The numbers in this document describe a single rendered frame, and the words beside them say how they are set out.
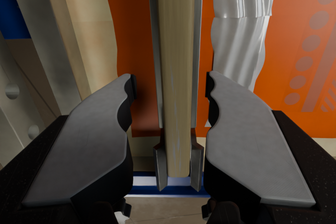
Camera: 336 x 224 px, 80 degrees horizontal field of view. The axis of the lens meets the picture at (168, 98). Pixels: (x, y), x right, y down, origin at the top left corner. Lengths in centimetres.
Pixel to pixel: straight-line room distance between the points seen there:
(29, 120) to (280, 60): 36
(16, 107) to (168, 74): 21
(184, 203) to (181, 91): 227
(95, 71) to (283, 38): 27
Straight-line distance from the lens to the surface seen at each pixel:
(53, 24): 28
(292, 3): 31
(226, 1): 28
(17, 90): 33
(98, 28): 30
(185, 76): 19
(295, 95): 37
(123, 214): 37
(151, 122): 35
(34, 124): 35
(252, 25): 29
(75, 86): 30
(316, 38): 34
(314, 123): 42
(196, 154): 30
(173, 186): 40
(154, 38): 24
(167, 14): 17
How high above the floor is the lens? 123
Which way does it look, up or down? 58 degrees down
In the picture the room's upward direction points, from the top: 176 degrees counter-clockwise
